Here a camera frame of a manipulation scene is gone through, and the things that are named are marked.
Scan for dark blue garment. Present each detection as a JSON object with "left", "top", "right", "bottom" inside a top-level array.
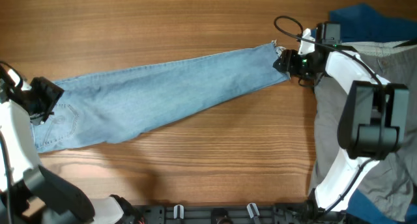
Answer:
[{"left": 329, "top": 3, "right": 416, "bottom": 42}]

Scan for grey trousers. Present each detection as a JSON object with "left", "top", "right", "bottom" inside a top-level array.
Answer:
[{"left": 309, "top": 42, "right": 416, "bottom": 223}]

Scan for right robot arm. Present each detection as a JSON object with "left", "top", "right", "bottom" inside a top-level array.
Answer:
[{"left": 273, "top": 21, "right": 409, "bottom": 220}]

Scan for light blue denim jeans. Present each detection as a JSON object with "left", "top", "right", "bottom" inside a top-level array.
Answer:
[{"left": 32, "top": 43, "right": 287, "bottom": 153}]

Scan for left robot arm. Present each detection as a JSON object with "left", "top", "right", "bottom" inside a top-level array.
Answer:
[{"left": 1, "top": 61, "right": 143, "bottom": 224}]

